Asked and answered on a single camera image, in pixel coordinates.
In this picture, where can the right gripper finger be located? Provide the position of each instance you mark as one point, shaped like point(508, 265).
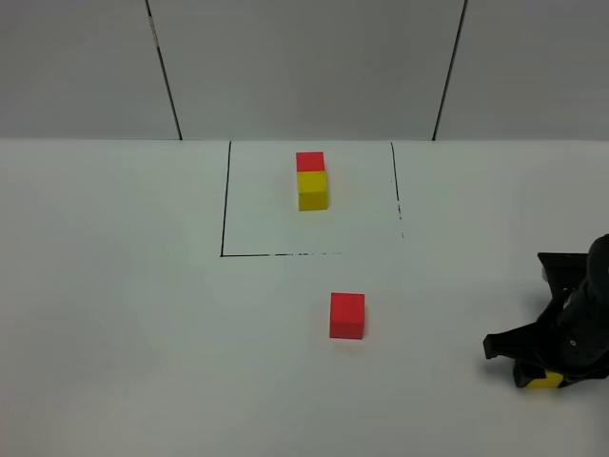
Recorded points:
point(523, 373)
point(528, 344)

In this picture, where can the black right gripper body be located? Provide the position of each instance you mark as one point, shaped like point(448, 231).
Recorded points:
point(574, 325)

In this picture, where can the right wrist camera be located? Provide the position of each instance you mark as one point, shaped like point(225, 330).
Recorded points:
point(564, 273)

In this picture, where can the yellow template block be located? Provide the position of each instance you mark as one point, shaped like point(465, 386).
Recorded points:
point(312, 190)

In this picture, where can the red template block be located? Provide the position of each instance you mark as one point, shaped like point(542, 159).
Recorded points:
point(307, 161)

